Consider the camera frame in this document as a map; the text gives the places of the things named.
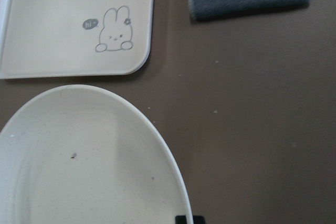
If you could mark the round cream plate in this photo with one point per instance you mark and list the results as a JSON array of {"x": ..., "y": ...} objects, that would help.
[{"x": 82, "y": 154}]

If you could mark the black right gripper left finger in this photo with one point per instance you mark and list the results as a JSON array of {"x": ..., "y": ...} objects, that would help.
[{"x": 180, "y": 219}]

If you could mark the cream rabbit tray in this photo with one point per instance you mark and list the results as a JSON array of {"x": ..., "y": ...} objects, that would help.
[{"x": 64, "y": 38}]

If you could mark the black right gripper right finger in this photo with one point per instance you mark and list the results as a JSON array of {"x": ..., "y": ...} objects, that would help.
[{"x": 198, "y": 219}]

